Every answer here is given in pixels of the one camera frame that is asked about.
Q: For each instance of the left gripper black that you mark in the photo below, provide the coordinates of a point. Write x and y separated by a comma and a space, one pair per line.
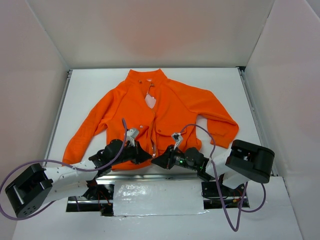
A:
136, 153

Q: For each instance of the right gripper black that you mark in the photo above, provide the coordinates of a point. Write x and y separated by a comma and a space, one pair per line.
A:
168, 157

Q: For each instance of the orange zip jacket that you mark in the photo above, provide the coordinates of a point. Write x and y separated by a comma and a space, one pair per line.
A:
157, 107

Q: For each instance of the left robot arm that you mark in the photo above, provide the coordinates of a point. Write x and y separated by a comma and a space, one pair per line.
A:
38, 185

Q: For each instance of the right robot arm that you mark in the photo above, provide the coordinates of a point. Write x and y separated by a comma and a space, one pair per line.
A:
242, 162

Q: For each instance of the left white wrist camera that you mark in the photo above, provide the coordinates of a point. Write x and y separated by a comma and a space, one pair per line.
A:
131, 135

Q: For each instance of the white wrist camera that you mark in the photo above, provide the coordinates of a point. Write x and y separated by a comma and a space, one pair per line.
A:
178, 139
131, 135

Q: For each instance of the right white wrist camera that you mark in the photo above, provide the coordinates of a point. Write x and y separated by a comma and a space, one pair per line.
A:
178, 139

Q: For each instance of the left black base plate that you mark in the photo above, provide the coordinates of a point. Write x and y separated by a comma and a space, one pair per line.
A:
98, 199

